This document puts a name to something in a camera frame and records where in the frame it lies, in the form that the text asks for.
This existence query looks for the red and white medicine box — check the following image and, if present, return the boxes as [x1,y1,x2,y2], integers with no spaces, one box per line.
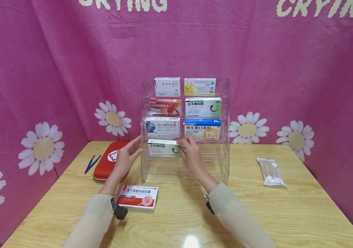
[116,185,159,213]

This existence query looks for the person's right forearm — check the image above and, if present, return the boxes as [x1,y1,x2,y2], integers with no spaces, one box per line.
[194,170,278,248]

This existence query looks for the black wrist band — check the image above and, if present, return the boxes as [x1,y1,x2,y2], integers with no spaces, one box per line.
[204,194,216,215]
[111,197,128,220]

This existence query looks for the red first aid case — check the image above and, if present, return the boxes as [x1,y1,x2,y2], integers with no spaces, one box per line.
[93,141,130,181]

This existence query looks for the person's left hand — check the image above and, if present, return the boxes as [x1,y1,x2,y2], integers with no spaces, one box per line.
[111,135,144,182]

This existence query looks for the bag of cotton swabs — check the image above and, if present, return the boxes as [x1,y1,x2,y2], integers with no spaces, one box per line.
[256,157,287,187]

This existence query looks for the clear acrylic tiered rack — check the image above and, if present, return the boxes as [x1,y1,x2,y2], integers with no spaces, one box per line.
[140,78,231,185]

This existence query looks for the person's left forearm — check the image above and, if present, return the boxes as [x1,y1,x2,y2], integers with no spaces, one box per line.
[63,172,130,248]

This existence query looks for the blue and yellow medicine box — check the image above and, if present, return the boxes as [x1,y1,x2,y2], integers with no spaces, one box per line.
[184,118,222,141]

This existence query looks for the blue tweezers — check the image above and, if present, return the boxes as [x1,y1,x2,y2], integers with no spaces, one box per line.
[84,154,102,175]

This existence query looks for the person's right hand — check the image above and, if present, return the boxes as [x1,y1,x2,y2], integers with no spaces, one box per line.
[176,136,207,180]

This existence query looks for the white box blue head print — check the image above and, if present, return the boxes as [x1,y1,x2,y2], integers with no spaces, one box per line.
[145,117,181,139]

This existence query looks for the green and white medicine box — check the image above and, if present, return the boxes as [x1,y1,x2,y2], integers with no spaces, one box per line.
[185,97,223,118]
[147,139,183,158]

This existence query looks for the yellow and white medicine box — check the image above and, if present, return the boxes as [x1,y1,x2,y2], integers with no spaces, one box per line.
[184,78,217,97]

